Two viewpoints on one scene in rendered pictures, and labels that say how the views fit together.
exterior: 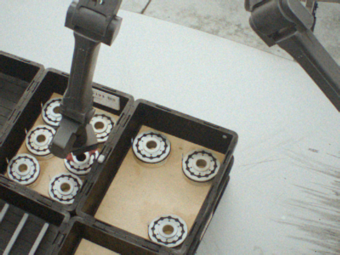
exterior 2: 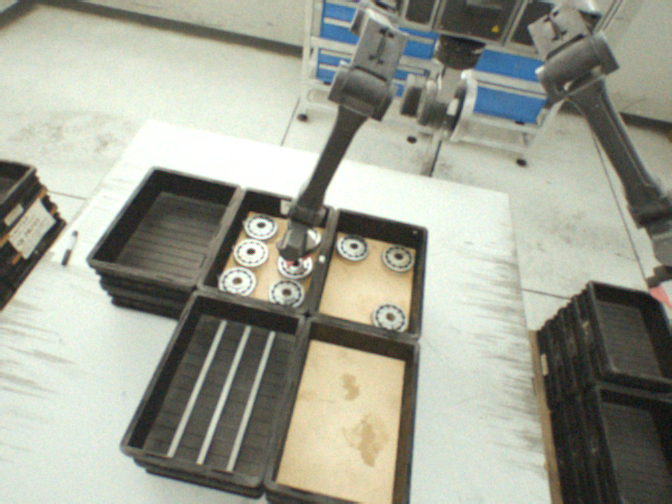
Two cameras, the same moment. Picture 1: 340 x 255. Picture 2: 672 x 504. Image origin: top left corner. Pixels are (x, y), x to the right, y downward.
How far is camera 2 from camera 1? 0.67 m
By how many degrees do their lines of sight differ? 12
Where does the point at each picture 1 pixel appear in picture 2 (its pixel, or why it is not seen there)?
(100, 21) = (379, 86)
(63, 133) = (296, 235)
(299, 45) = (601, 91)
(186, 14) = not seen: hidden behind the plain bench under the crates
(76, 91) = (319, 186)
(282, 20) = (592, 61)
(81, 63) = (337, 149)
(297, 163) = (458, 254)
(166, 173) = (369, 268)
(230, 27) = not seen: hidden behind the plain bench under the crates
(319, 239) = (503, 316)
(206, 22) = not seen: hidden behind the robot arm
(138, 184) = (349, 280)
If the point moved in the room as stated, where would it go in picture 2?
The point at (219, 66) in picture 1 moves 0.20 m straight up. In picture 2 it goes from (373, 187) to (384, 148)
